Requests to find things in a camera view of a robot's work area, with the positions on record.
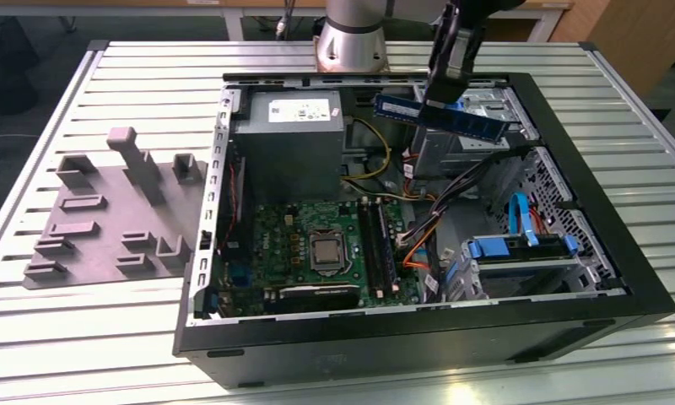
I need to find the silver CPU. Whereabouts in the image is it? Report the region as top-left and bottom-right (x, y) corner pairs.
(312, 242), (342, 263)

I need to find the grey power supply unit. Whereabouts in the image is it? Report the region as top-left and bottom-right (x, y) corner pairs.
(233, 89), (348, 203)

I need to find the yellow wire bundle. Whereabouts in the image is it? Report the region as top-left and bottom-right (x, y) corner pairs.
(340, 117), (392, 182)

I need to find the black cable bundle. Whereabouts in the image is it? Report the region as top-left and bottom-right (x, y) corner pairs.
(396, 145), (541, 254)

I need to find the green RAM stick white label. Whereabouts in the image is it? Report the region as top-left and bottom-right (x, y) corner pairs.
(373, 93), (510, 147)

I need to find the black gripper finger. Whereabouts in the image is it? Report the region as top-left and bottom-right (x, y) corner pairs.
(418, 3), (488, 119)

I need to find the black graphics card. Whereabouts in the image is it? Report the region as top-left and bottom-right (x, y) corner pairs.
(261, 282), (362, 316)

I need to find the black hanging cable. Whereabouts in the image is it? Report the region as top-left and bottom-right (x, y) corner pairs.
(274, 0), (294, 42)

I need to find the white frame desk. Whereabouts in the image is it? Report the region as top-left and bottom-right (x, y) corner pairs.
(218, 0), (575, 43)

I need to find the black bin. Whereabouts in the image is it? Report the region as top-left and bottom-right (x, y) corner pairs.
(0, 16), (39, 117)

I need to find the blue flat wire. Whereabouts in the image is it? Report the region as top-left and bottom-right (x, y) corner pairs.
(508, 192), (541, 248)

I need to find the orange wire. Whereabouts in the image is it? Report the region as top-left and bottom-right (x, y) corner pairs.
(401, 229), (438, 270)

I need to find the green motherboard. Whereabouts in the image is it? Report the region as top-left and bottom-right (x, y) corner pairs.
(218, 197), (422, 317)

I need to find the black PC case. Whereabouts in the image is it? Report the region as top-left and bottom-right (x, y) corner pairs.
(170, 71), (675, 389)

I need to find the wooden cabinet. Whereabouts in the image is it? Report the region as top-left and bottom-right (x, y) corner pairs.
(548, 0), (675, 100)

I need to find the hard disk in blue carrier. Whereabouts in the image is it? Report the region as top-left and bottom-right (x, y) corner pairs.
(462, 234), (577, 267)

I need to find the grey parts rack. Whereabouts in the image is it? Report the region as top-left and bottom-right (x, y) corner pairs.
(22, 125), (210, 291)

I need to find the RAM stick in slot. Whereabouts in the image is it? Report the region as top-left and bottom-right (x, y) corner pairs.
(374, 204), (398, 292)

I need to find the thin wire locking lever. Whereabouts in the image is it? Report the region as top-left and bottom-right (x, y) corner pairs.
(340, 235), (356, 273)

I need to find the metal CPU socket cover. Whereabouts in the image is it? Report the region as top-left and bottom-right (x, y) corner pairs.
(305, 227), (354, 274)

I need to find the silver drive cage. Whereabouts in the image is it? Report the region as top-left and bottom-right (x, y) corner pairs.
(409, 82), (541, 178)

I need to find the black RAM slot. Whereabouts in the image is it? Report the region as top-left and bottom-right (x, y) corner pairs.
(356, 197), (384, 299)

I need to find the silver disk bay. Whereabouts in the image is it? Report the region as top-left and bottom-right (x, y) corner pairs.
(462, 255), (603, 300)

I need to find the blue drive carrier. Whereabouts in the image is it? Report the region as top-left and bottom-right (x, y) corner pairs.
(425, 85), (462, 111)

